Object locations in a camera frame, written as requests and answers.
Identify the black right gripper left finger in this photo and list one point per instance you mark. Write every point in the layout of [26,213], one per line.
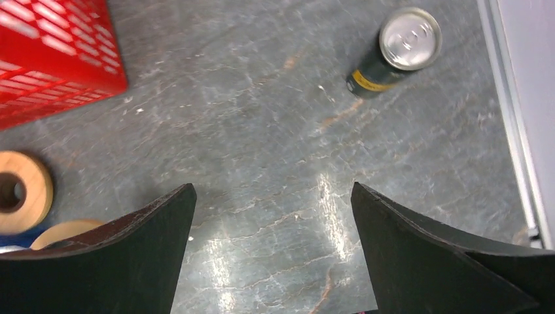
[129,265]

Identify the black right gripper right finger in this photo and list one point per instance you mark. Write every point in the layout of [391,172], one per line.
[420,265]

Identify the blue ribbed dripper cone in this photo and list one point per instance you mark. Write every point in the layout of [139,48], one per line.
[24,239]

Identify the white paper coffee filter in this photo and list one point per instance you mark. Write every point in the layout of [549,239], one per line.
[11,248]

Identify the red plastic shopping basket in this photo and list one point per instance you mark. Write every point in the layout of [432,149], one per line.
[56,56]

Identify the black yellow drink can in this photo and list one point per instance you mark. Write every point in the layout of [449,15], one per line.
[408,41]

